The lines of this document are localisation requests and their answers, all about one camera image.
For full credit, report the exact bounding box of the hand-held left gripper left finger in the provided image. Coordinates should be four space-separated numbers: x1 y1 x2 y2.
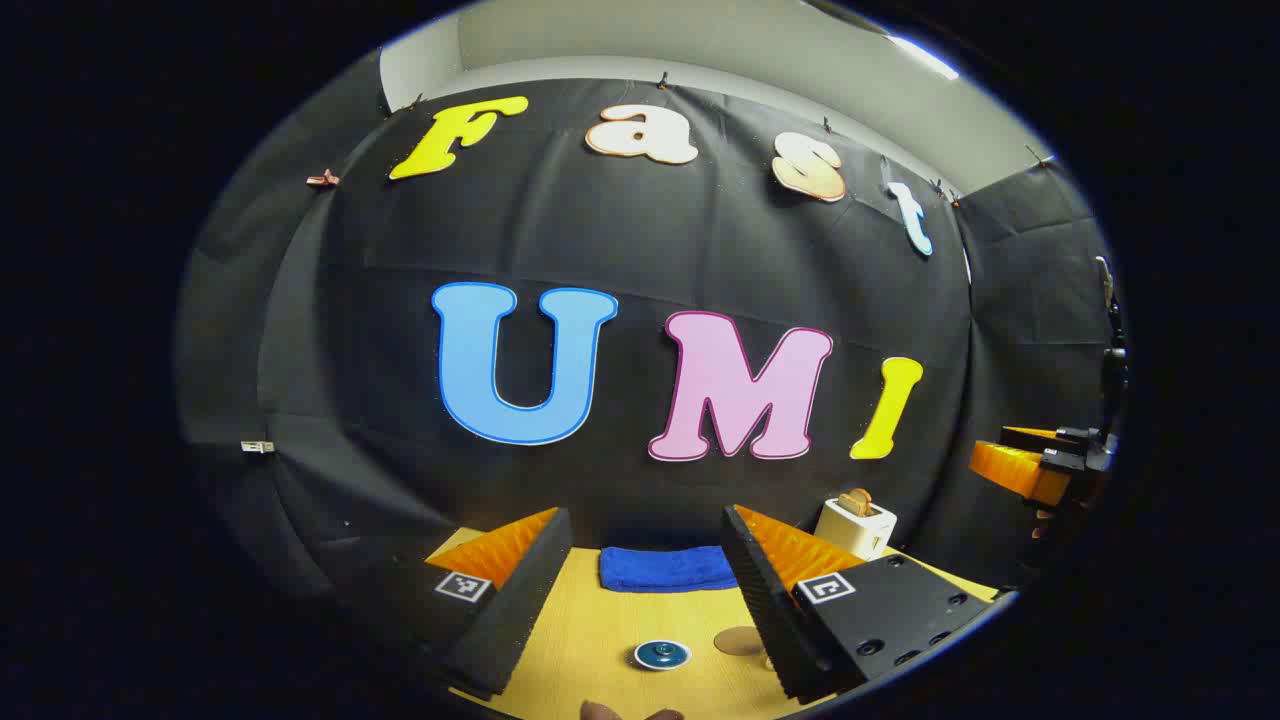
340 507 573 701

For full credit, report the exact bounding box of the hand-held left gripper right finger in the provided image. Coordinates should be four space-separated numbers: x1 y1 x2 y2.
722 504 993 703

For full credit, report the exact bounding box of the white teacup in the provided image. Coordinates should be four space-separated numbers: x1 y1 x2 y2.
633 640 693 672

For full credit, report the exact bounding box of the white toaster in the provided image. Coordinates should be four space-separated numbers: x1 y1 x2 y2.
814 497 898 561

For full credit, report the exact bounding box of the blue folded towel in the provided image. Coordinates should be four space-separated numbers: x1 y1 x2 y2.
599 545 739 594

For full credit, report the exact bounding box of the black backdrop cloth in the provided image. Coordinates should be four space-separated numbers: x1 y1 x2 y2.
175 50 1126 641

